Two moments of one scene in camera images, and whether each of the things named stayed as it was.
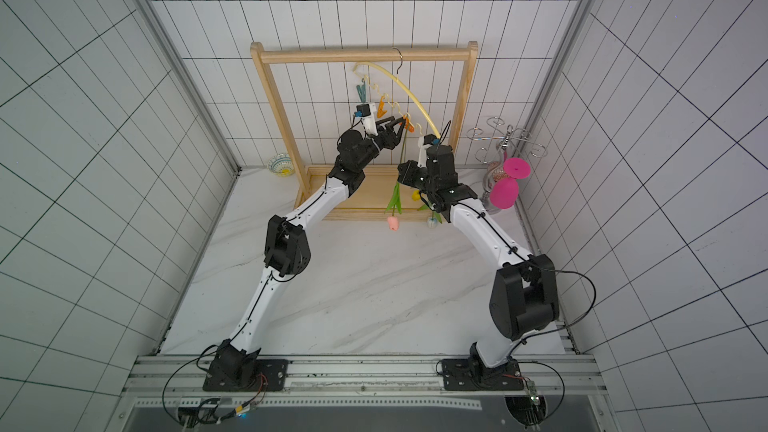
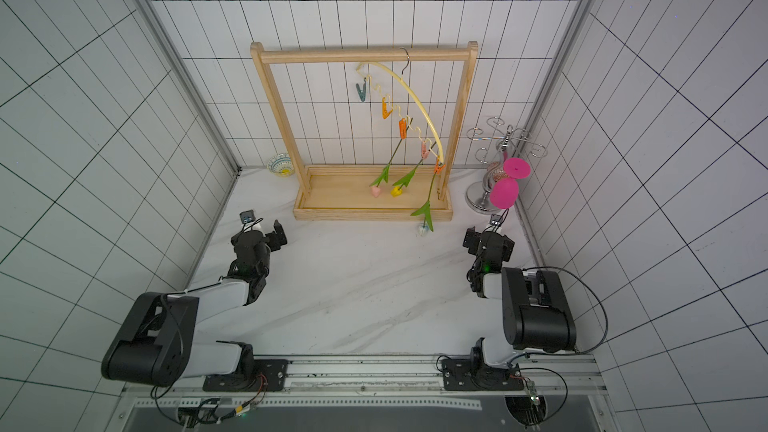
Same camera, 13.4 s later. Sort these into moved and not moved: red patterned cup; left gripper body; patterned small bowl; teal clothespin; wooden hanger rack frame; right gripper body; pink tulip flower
Moved: pink tulip flower; right gripper body; left gripper body
Not moved: red patterned cup; patterned small bowl; teal clothespin; wooden hanger rack frame
